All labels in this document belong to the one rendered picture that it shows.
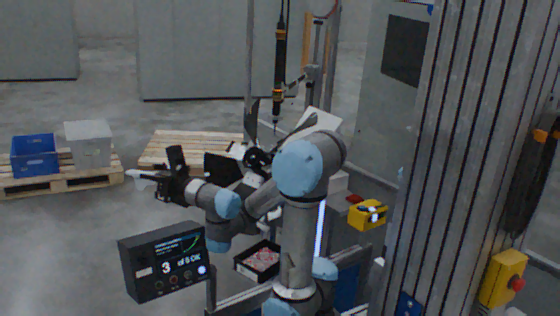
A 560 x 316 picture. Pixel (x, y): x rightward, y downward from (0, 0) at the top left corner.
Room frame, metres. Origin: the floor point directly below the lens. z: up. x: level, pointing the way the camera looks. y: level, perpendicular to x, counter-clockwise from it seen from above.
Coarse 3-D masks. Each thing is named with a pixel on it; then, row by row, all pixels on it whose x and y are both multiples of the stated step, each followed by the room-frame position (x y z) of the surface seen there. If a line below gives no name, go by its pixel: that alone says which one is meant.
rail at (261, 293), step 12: (348, 252) 1.80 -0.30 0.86; (360, 252) 1.84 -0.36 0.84; (336, 264) 1.73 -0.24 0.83; (348, 264) 1.79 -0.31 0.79; (252, 288) 1.47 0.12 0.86; (264, 288) 1.48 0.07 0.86; (228, 300) 1.39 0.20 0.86; (240, 300) 1.40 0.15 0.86; (252, 300) 1.43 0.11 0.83; (264, 300) 1.47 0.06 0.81; (204, 312) 1.33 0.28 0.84; (216, 312) 1.33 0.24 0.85; (228, 312) 1.36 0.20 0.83; (240, 312) 1.40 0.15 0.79
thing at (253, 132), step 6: (258, 102) 2.25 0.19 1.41; (252, 108) 2.29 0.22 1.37; (258, 108) 2.21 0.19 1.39; (252, 114) 2.26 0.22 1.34; (258, 114) 2.19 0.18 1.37; (246, 120) 2.33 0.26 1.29; (252, 120) 2.23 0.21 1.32; (246, 126) 2.32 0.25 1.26; (252, 126) 2.20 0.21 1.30; (252, 132) 2.20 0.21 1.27; (252, 138) 2.20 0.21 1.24
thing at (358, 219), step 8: (368, 200) 1.93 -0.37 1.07; (376, 200) 1.93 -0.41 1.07; (352, 208) 1.84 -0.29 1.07; (368, 208) 1.85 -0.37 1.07; (384, 208) 1.87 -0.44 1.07; (352, 216) 1.83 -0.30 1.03; (360, 216) 1.80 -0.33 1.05; (368, 216) 1.79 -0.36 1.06; (352, 224) 1.83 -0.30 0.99; (360, 224) 1.79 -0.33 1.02; (368, 224) 1.80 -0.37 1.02; (376, 224) 1.84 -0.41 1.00
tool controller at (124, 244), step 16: (176, 224) 1.31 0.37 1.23; (192, 224) 1.30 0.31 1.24; (128, 240) 1.18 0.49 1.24; (144, 240) 1.17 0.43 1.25; (160, 240) 1.18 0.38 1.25; (176, 240) 1.21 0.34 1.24; (192, 240) 1.24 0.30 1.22; (128, 256) 1.11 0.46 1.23; (144, 256) 1.13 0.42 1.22; (160, 256) 1.16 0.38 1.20; (176, 256) 1.19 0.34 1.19; (192, 256) 1.22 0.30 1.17; (208, 256) 1.26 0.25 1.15; (128, 272) 1.13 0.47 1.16; (144, 272) 1.12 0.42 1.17; (176, 272) 1.18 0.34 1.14; (192, 272) 1.21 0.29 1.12; (208, 272) 1.24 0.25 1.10; (128, 288) 1.14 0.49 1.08; (144, 288) 1.10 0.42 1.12; (176, 288) 1.16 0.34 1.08
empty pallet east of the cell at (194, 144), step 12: (156, 132) 5.16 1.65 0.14; (168, 132) 5.19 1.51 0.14; (180, 132) 5.22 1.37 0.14; (192, 132) 5.26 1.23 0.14; (204, 132) 5.29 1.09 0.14; (216, 132) 5.31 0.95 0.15; (156, 144) 4.77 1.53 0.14; (168, 144) 4.80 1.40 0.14; (180, 144) 4.83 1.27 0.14; (192, 144) 4.85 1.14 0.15; (204, 144) 4.91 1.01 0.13; (216, 144) 4.93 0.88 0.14; (228, 144) 4.95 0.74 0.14; (144, 156) 4.41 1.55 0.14; (156, 156) 4.45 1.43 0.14; (192, 156) 4.51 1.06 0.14; (228, 156) 4.59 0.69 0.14; (144, 168) 4.26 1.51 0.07; (192, 168) 4.32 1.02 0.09
